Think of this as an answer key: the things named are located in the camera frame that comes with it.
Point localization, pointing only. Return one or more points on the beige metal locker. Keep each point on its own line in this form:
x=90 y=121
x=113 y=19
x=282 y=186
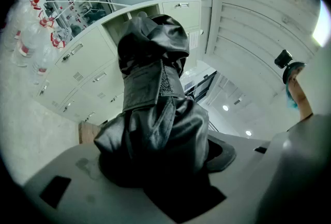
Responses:
x=88 y=52

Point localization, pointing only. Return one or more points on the black umbrella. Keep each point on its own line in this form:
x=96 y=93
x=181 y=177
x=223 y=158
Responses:
x=155 y=127

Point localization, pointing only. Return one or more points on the person's head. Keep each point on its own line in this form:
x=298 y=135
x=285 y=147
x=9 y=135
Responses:
x=300 y=93

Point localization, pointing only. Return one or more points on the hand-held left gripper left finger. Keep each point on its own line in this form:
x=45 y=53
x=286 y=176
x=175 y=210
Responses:
x=85 y=199

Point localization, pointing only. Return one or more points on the white paper notice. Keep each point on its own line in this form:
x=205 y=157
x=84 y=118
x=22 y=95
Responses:
x=194 y=39

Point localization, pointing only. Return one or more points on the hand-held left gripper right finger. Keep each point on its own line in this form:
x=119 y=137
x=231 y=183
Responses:
x=243 y=179

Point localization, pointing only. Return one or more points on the round ceiling light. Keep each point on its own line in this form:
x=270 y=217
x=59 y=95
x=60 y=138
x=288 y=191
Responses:
x=225 y=107
x=248 y=133

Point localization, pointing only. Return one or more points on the person's grey shirt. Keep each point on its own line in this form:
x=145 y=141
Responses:
x=315 y=130

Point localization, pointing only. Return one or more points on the brown wooden platform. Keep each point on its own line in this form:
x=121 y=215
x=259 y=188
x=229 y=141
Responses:
x=88 y=132

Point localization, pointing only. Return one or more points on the black head-worn camera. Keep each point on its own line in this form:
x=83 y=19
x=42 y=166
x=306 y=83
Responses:
x=283 y=58

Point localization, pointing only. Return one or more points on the thin white rod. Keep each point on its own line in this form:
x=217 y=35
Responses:
x=98 y=2

